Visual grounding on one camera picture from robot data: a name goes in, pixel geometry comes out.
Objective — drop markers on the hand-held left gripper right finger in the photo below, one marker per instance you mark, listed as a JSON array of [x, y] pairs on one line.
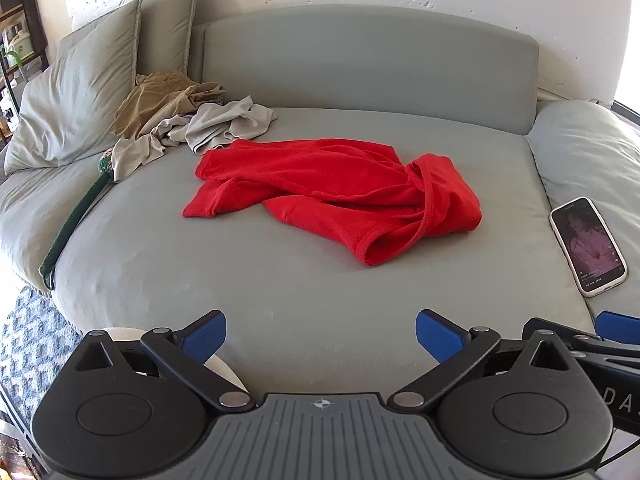
[[440, 337]]

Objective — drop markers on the pale green sofa cushion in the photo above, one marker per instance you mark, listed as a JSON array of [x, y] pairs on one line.
[[30, 210]]

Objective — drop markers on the beige garment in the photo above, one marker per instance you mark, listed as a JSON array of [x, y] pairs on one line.
[[220, 122]]

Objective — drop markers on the white-cased smartphone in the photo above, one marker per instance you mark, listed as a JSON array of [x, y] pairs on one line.
[[590, 245]]

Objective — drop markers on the blue patterned rug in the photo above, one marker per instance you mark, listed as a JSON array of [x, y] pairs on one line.
[[30, 340]]

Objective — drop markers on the grey sofa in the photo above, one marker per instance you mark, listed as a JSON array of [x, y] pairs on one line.
[[300, 285]]

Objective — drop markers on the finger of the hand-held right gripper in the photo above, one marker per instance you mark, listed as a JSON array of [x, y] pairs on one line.
[[620, 327]]

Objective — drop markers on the khaki garment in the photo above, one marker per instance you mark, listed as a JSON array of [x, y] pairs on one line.
[[150, 105]]

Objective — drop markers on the light blue cushion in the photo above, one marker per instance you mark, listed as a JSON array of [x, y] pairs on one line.
[[585, 160]]

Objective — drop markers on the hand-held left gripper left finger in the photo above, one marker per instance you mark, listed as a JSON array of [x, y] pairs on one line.
[[202, 337]]

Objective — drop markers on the red pants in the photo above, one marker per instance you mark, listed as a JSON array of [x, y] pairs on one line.
[[325, 180]]

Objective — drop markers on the dark-framed window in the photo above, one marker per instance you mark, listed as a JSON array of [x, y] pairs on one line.
[[627, 112]]

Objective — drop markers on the dark storage shelf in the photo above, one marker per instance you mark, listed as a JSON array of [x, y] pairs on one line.
[[15, 35]]

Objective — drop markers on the large grey-green pillow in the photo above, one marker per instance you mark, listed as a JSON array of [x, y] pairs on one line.
[[75, 85]]

